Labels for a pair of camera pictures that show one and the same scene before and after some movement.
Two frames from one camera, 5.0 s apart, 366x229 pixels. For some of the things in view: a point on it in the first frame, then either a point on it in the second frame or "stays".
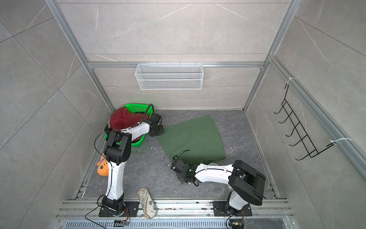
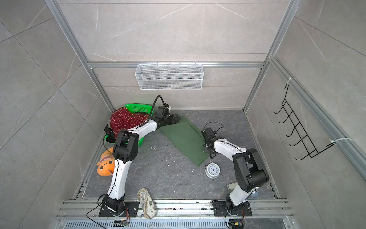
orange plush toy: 102,166 stays
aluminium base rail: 178,214 stays
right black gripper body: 182,178 -> 206,149
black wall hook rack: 300,131 stays
